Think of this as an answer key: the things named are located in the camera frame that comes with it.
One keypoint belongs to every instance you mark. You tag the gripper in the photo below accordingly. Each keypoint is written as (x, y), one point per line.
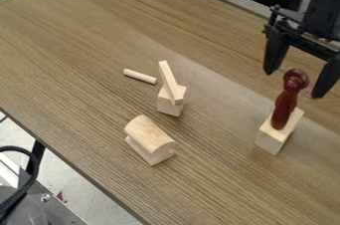
(322, 13)

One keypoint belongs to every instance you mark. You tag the brown toy king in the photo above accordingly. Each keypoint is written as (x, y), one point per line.
(288, 97)

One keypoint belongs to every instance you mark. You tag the square wooden block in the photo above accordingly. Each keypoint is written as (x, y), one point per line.
(275, 138)

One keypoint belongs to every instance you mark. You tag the flat wooden stick block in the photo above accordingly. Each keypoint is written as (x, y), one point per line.
(171, 82)

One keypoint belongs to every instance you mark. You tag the rounded wooden arch block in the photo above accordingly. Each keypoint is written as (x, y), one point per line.
(149, 140)

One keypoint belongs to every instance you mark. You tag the wooden cube block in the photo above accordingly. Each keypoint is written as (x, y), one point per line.
(170, 104)

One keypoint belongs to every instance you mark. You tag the small wooden cylinder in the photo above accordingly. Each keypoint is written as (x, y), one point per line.
(140, 76)

